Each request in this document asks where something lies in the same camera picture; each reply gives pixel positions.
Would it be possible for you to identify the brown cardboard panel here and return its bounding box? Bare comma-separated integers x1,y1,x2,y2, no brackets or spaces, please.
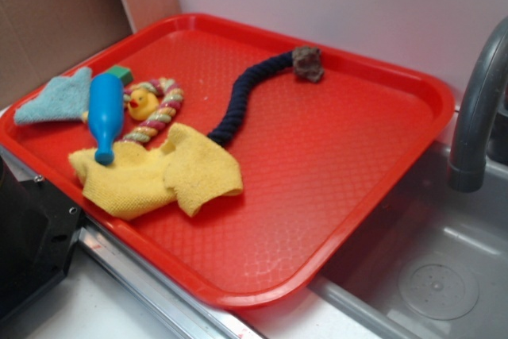
1,0,181,107

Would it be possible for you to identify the yellow rubber duck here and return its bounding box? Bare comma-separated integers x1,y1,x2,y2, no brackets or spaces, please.
127,88,159,121

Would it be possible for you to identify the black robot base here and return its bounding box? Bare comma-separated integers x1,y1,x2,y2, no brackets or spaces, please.
1,160,84,324

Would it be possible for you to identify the blue plastic bottle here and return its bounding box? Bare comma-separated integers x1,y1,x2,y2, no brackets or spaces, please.
87,73,124,165

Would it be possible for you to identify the yellow cloth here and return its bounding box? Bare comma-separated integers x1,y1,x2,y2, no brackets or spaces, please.
68,123,244,221

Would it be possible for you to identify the red plastic tray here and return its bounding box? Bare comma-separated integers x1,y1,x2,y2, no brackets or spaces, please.
0,13,456,310

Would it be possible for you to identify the dark blue rope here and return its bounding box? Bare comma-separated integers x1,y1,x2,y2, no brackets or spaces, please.
206,45,325,144

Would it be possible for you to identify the grey sink basin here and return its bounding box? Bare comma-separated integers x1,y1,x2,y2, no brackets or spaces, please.
310,144,507,338

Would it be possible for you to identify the aluminium rail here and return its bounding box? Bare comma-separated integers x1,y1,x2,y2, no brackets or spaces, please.
0,144,267,339

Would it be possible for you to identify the light blue cloth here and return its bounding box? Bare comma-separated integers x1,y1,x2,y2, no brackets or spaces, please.
13,67,92,125

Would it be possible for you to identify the multicolour rope toy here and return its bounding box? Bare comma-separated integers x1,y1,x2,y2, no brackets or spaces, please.
83,78,183,144

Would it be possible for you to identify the green block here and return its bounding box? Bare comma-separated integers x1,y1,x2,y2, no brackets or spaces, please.
106,65,133,87

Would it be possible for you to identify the grey faucet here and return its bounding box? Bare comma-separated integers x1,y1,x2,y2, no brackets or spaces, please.
447,18,507,193

